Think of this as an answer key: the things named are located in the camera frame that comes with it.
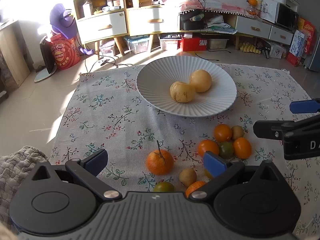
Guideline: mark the orange tomato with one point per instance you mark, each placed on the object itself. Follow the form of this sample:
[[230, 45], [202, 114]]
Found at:
[[242, 148], [208, 145], [222, 132]]

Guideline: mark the yellow pear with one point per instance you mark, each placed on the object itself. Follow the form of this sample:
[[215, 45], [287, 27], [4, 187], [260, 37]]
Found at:
[[182, 92], [201, 80]]

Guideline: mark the orange mandarin with stem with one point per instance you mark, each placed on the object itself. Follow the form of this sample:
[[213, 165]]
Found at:
[[159, 162]]

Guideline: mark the grey quilted blanket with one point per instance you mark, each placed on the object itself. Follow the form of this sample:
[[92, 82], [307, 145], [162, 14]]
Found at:
[[14, 169]]

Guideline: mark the yellow pear back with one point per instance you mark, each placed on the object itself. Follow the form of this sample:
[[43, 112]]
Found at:
[[201, 80]]

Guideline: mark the brown kiwi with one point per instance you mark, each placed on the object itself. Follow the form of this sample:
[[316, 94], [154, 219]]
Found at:
[[237, 132], [187, 177]]

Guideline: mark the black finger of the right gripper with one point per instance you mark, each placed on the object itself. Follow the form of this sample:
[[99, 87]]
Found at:
[[267, 129]]

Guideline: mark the wooden desk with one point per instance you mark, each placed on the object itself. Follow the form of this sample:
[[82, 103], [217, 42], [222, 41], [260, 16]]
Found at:
[[12, 53]]

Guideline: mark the white microwave oven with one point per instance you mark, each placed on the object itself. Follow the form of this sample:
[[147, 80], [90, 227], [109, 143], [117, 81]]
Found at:
[[278, 14]]

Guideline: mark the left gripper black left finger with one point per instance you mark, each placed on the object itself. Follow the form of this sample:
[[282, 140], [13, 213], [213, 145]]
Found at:
[[85, 172]]

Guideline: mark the black floor heater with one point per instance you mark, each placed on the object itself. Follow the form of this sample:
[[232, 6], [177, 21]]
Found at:
[[48, 67]]

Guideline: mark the clear storage bin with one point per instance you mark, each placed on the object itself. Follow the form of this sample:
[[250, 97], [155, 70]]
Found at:
[[137, 44]]

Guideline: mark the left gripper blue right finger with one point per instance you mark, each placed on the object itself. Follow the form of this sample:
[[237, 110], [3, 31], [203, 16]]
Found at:
[[223, 172]]

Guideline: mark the wooden shelf cabinet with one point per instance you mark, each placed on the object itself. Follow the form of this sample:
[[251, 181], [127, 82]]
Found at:
[[99, 20]]

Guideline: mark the green mandarin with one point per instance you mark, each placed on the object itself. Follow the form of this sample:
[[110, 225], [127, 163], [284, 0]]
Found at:
[[164, 187]]

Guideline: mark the floral tablecloth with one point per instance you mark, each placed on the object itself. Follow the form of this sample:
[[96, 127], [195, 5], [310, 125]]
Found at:
[[107, 112]]

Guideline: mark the white ribbed plate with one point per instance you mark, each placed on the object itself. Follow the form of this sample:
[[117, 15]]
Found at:
[[154, 80]]

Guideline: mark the grey refrigerator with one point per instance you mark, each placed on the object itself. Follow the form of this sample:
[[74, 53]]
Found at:
[[312, 62]]

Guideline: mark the green tomato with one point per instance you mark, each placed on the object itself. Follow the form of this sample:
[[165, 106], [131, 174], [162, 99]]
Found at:
[[226, 149]]

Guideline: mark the small orange mandarin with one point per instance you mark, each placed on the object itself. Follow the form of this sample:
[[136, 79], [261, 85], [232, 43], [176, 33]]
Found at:
[[194, 187]]

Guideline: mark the yellow pear front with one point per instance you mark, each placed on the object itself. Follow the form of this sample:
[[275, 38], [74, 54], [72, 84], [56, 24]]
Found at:
[[182, 92]]

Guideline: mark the red snack bucket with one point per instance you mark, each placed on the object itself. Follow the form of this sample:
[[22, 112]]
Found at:
[[64, 51]]

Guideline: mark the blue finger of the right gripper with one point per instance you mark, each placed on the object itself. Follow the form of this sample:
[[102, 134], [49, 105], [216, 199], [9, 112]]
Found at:
[[305, 106]]

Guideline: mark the red box under cabinet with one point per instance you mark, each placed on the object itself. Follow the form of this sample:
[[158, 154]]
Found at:
[[193, 44]]

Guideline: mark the orange tomato top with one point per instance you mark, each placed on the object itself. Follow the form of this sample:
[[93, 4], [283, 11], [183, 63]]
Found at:
[[222, 132]]

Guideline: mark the low TV cabinet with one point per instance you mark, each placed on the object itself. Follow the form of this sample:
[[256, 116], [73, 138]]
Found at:
[[160, 19]]

